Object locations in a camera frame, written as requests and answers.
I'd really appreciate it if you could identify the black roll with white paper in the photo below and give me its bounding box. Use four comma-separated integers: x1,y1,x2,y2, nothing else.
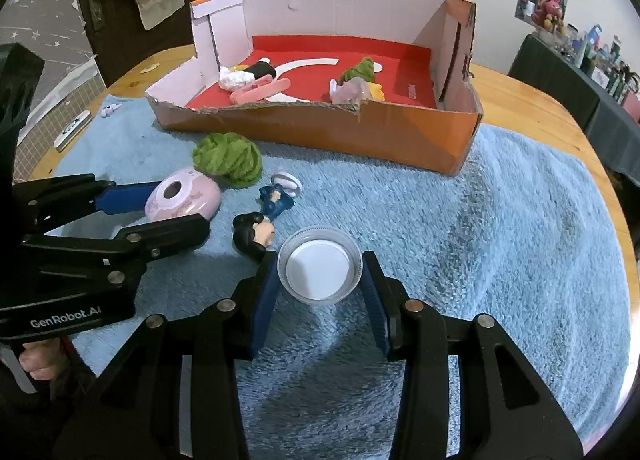
218,59,277,90

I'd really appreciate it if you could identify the large green yarn ball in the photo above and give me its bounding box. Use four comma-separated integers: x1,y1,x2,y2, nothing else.
192,131,263,190

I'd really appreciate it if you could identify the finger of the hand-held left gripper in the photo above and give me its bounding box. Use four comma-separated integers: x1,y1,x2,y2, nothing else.
22,213,211,287
12,173,163,232

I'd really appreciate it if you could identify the white rectangular device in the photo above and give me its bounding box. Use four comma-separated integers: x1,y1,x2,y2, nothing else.
52,109,92,152

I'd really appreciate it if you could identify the cardboard box with red liner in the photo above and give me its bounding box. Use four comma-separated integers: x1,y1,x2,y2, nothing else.
145,0,485,176

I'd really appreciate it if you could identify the dark wooden door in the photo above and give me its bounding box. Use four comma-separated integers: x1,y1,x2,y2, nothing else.
70,0,203,88

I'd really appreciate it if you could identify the dark-haired figurine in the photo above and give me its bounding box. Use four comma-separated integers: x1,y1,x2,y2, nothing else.
232,170,302,263

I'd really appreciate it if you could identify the clear plastic lid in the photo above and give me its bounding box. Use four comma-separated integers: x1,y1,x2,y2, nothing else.
276,225,362,305

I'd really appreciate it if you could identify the metal door handle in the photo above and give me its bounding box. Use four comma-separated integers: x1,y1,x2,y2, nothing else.
86,0,118,31

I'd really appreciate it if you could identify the blue towel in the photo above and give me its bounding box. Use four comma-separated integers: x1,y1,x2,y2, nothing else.
50,93,633,460

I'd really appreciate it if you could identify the pink plastic clip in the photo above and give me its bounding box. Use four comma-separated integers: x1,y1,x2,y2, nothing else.
230,78,292,105

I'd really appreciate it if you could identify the person's left hand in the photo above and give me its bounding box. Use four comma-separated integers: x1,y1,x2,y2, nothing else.
19,337,72,382

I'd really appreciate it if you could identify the row of small figurines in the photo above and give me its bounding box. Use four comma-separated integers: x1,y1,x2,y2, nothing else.
565,23,640,96

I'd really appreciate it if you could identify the table with dark cloth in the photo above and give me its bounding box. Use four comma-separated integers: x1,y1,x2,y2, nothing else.
507,33,640,176

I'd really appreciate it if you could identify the small green yarn ball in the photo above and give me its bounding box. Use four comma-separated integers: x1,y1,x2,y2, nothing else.
340,56,378,86

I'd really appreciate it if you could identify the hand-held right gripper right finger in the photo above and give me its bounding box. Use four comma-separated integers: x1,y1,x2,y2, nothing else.
361,250,586,460

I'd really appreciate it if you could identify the pink round device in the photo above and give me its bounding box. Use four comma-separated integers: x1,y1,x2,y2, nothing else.
144,165,222,223

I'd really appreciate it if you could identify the pink plush toy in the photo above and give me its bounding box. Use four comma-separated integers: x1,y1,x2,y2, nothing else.
531,0,568,36

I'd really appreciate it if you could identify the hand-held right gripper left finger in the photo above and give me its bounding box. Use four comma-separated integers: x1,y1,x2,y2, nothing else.
52,250,281,460

